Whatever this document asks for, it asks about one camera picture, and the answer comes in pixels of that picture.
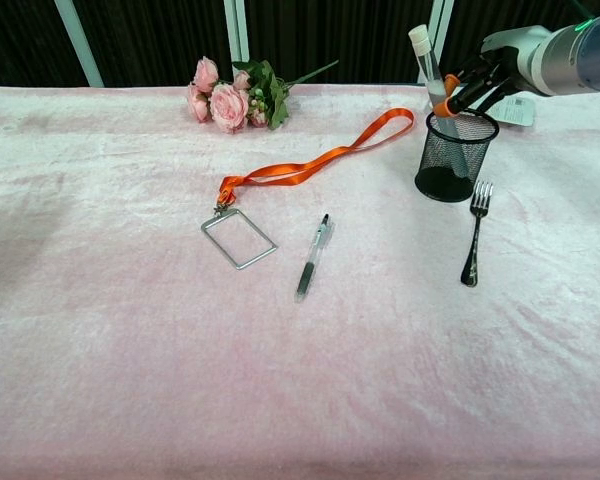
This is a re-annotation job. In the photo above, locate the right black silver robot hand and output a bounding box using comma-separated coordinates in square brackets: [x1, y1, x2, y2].
[434, 24, 552, 120]

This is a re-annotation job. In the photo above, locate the white tube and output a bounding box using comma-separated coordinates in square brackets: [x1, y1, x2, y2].
[408, 25, 460, 137]

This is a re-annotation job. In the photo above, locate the black cup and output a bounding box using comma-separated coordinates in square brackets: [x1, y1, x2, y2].
[414, 108, 500, 203]

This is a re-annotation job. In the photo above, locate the black curtain panel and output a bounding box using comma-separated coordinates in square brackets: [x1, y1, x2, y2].
[0, 0, 89, 87]
[244, 0, 439, 85]
[72, 0, 234, 86]
[437, 0, 600, 84]

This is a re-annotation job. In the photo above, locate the white printed package card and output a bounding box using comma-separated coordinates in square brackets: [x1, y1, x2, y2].
[493, 93, 538, 127]

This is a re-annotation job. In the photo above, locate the silver metal fork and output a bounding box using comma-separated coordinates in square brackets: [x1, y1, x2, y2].
[460, 180, 495, 288]

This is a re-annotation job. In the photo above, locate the pink artificial flower bouquet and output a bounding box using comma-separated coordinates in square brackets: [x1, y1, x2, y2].
[185, 55, 340, 135]

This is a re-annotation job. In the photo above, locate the black gel pen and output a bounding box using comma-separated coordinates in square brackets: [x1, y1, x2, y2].
[294, 213, 335, 304]

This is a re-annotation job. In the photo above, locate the pink plush table cloth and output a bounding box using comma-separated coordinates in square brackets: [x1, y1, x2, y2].
[0, 83, 600, 480]

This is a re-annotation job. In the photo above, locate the white frame post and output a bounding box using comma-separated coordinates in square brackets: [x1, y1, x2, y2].
[426, 0, 455, 85]
[223, 0, 251, 66]
[53, 0, 105, 89]

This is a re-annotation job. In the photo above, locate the orange lanyard strap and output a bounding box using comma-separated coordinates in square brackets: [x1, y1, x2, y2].
[217, 107, 415, 209]

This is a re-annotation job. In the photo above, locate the silver frame badge holder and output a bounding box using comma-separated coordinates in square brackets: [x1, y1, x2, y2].
[200, 206, 279, 271]

